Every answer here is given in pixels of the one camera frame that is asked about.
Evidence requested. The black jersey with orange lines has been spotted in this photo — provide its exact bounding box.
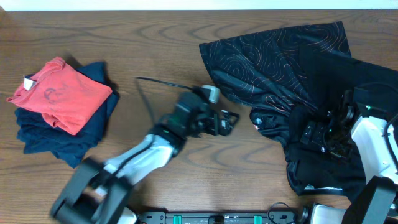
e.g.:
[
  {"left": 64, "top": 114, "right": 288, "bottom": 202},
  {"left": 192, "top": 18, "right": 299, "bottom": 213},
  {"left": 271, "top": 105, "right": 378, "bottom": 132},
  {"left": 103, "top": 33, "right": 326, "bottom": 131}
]
[{"left": 199, "top": 21, "right": 351, "bottom": 146}]

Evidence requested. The folded navy blue garment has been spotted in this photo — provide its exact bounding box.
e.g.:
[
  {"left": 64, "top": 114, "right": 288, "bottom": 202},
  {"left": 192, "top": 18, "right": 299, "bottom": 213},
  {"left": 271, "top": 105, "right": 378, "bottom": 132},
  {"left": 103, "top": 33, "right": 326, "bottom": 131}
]
[{"left": 15, "top": 62, "right": 119, "bottom": 167}]

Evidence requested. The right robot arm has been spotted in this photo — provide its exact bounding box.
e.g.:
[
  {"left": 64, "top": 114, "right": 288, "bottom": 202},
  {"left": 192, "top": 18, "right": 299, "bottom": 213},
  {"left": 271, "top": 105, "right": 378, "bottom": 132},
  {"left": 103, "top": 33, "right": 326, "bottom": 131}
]
[{"left": 298, "top": 83, "right": 397, "bottom": 223}]

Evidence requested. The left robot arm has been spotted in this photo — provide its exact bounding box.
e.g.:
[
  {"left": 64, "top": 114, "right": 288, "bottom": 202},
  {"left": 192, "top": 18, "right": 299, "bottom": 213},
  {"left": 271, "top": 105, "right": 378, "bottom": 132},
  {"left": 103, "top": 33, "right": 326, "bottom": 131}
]
[{"left": 50, "top": 92, "right": 239, "bottom": 223}]

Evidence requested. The folded orange t-shirt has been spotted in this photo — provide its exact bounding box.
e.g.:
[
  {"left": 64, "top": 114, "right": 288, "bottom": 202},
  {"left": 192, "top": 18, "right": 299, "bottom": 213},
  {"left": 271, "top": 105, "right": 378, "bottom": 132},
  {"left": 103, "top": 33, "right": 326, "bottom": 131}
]
[{"left": 7, "top": 57, "right": 112, "bottom": 135}]

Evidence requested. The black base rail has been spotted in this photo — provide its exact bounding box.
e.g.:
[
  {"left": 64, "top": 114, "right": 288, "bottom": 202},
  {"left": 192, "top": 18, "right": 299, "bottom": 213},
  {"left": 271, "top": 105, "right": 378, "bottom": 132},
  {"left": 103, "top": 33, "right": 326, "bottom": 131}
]
[{"left": 137, "top": 211, "right": 298, "bottom": 224}]

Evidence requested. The small black looped cable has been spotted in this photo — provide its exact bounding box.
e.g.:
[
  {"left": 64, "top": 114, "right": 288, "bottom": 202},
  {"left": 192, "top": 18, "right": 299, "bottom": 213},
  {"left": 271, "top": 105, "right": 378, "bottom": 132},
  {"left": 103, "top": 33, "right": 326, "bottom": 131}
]
[{"left": 266, "top": 202, "right": 296, "bottom": 224}]

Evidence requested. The plain black garment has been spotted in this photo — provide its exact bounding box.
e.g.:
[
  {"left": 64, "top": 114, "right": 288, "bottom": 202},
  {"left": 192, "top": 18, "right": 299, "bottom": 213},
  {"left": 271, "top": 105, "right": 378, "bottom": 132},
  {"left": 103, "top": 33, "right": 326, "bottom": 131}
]
[{"left": 287, "top": 47, "right": 397, "bottom": 200}]

